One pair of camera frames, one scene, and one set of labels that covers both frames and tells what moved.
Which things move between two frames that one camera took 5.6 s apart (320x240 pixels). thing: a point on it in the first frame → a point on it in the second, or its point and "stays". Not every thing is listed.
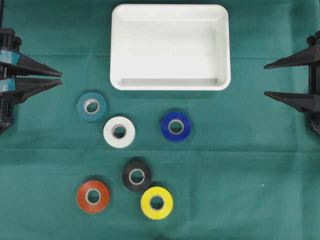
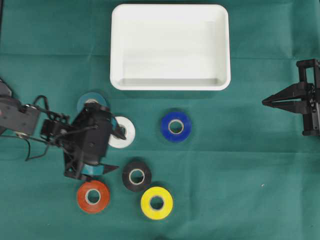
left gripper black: (21, 87) → (88, 140)
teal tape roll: (91, 106) stays
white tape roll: (119, 132) stays
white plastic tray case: (165, 47) stays
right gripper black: (303, 103) → (303, 97)
